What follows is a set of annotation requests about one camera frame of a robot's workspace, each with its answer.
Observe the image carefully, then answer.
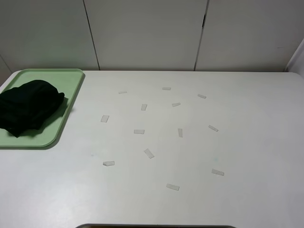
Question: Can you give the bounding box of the black short sleeve shirt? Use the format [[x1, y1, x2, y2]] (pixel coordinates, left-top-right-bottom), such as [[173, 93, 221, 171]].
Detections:
[[0, 80, 65, 138]]

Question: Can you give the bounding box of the light green plastic tray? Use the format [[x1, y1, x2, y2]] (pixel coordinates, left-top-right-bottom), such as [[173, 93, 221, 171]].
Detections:
[[0, 69, 85, 149]]

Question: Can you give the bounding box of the clear tape piece upper middle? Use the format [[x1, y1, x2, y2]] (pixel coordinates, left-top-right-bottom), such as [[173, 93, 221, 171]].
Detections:
[[141, 104, 147, 111]]

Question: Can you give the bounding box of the clear tape piece under shirt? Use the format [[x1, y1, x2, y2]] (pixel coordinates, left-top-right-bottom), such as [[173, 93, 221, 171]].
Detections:
[[178, 128, 183, 138]]

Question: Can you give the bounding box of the clear tape piece right middle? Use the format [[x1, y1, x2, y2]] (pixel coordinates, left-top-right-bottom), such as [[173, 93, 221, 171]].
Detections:
[[209, 125, 219, 132]]

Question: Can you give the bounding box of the clear tape piece front left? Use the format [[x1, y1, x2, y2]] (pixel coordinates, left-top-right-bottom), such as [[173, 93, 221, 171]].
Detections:
[[103, 161, 115, 167]]

